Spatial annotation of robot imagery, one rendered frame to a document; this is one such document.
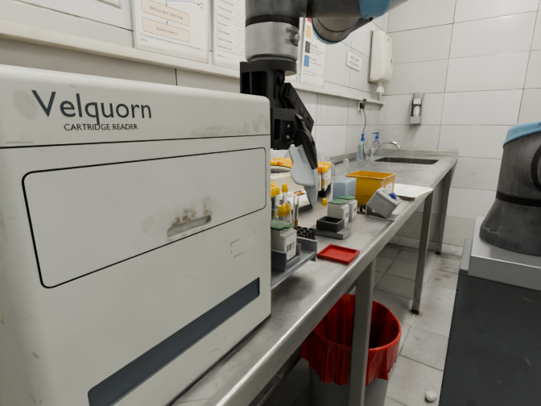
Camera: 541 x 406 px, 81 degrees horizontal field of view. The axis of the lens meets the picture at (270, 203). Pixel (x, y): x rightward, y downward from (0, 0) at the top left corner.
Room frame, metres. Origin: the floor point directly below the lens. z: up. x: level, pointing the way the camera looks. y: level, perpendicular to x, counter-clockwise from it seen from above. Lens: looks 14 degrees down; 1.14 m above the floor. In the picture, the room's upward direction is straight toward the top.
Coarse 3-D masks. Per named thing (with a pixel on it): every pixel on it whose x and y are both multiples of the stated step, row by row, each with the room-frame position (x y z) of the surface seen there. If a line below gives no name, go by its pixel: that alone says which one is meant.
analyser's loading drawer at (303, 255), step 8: (296, 240) 0.57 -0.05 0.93; (304, 240) 0.56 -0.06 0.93; (312, 240) 0.55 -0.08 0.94; (296, 248) 0.51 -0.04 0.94; (304, 248) 0.56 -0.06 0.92; (312, 248) 0.55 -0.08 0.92; (272, 256) 0.48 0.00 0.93; (280, 256) 0.47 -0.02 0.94; (296, 256) 0.50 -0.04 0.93; (304, 256) 0.53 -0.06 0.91; (312, 256) 0.54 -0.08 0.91; (272, 264) 0.48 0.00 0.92; (280, 264) 0.47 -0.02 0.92; (288, 264) 0.47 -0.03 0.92; (296, 264) 0.49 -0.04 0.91; (272, 272) 0.46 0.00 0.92; (280, 272) 0.46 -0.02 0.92; (288, 272) 0.46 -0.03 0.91; (272, 280) 0.44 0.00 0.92; (280, 280) 0.44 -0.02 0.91
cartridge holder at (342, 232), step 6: (324, 216) 0.79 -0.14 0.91; (318, 222) 0.75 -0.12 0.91; (324, 222) 0.74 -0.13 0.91; (330, 222) 0.74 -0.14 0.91; (336, 222) 0.78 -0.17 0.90; (342, 222) 0.75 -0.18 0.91; (312, 228) 0.76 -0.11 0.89; (318, 228) 0.75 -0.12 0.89; (324, 228) 0.74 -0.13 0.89; (330, 228) 0.74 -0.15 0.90; (336, 228) 0.73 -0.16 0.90; (342, 228) 0.76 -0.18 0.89; (348, 228) 0.76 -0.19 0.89; (324, 234) 0.74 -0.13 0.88; (330, 234) 0.73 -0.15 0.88; (336, 234) 0.72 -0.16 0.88; (342, 234) 0.72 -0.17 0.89; (348, 234) 0.74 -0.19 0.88
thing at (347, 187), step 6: (336, 180) 0.96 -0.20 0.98; (342, 180) 0.96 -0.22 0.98; (348, 180) 0.96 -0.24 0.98; (354, 180) 0.99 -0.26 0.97; (336, 186) 0.94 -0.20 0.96; (342, 186) 0.93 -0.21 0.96; (348, 186) 0.94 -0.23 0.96; (354, 186) 0.99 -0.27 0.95; (336, 192) 0.94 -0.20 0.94; (342, 192) 0.93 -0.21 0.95; (348, 192) 0.94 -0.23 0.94; (354, 192) 1.00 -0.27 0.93; (336, 198) 0.94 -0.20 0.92
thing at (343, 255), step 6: (330, 246) 0.66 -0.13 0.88; (336, 246) 0.66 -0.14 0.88; (342, 246) 0.65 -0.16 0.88; (324, 252) 0.63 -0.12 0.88; (330, 252) 0.63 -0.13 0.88; (336, 252) 0.63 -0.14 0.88; (342, 252) 0.63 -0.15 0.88; (348, 252) 0.63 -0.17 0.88; (354, 252) 0.63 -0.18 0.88; (324, 258) 0.60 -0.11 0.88; (330, 258) 0.60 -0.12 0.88; (336, 258) 0.59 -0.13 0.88; (342, 258) 0.60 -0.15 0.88; (348, 258) 0.60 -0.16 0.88; (354, 258) 0.61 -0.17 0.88; (348, 264) 0.58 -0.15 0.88
